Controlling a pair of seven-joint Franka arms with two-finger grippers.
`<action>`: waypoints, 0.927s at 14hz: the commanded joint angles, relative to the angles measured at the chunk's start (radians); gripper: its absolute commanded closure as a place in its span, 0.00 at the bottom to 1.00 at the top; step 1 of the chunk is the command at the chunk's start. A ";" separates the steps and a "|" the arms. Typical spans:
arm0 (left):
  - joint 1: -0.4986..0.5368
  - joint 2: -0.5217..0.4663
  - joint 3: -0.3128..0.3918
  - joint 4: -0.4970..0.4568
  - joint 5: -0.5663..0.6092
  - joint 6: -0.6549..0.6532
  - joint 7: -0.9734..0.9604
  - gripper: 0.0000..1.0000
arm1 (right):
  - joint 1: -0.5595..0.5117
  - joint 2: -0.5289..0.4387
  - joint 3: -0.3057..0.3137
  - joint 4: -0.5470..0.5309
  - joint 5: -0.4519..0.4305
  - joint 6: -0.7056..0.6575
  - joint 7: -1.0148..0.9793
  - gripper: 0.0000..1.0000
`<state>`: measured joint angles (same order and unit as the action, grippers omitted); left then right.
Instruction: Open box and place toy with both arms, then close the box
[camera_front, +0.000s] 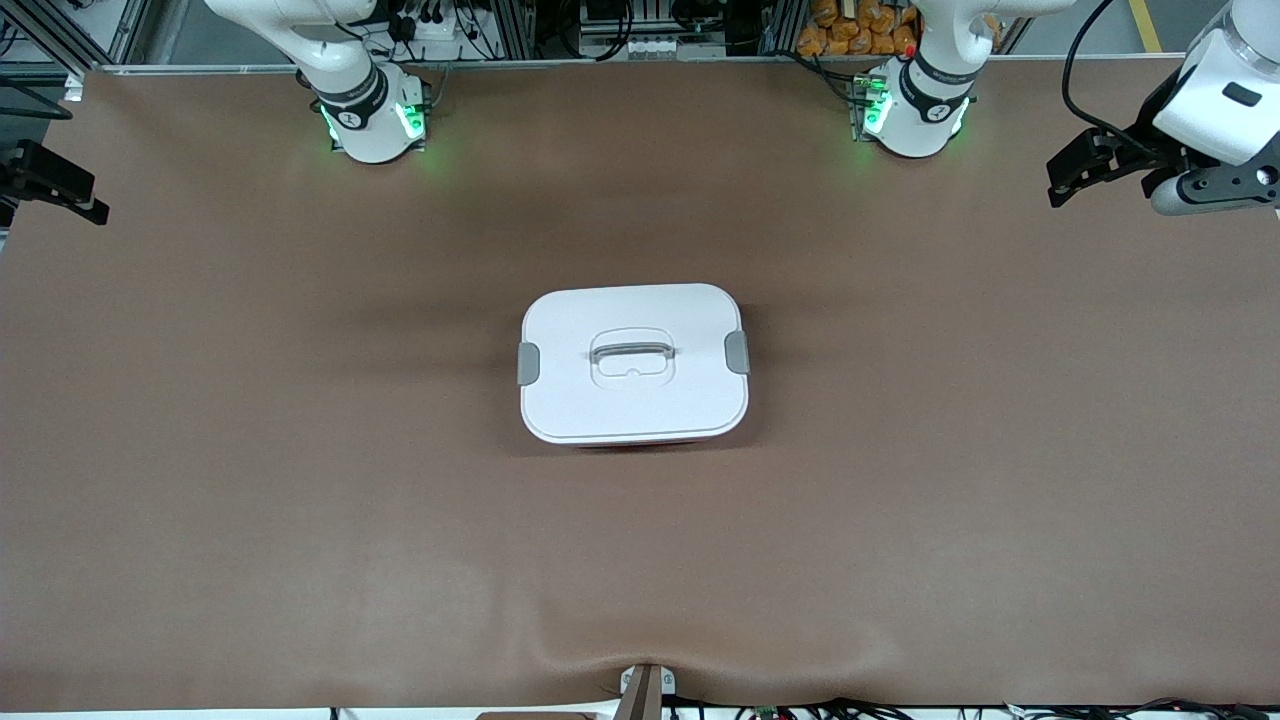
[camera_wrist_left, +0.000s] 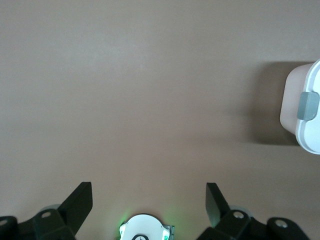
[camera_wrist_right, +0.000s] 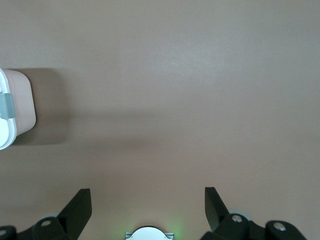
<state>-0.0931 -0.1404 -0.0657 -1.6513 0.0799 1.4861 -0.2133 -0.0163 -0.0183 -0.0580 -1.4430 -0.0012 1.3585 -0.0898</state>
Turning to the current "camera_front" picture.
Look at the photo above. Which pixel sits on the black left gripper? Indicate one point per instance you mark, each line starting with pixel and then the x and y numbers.
pixel 1143 137

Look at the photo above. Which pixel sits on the white box lid grey clips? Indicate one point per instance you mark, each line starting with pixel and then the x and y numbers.
pixel 570 400

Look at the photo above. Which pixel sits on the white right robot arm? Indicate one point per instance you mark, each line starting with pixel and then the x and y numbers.
pixel 365 120

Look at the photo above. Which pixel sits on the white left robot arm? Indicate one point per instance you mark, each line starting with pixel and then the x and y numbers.
pixel 1215 100

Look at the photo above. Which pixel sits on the pile of orange items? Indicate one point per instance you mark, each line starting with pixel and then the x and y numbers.
pixel 840 30

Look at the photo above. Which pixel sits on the white power strip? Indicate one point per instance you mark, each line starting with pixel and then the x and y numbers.
pixel 440 45

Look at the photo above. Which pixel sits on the white terminal block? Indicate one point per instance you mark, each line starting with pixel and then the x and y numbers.
pixel 650 46

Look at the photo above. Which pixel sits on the brown table cover mat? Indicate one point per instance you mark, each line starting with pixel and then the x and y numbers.
pixel 640 560

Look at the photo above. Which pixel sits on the aluminium table edge rail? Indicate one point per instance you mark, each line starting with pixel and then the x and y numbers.
pixel 600 62

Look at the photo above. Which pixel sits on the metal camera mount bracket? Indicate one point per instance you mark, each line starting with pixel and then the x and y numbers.
pixel 645 690

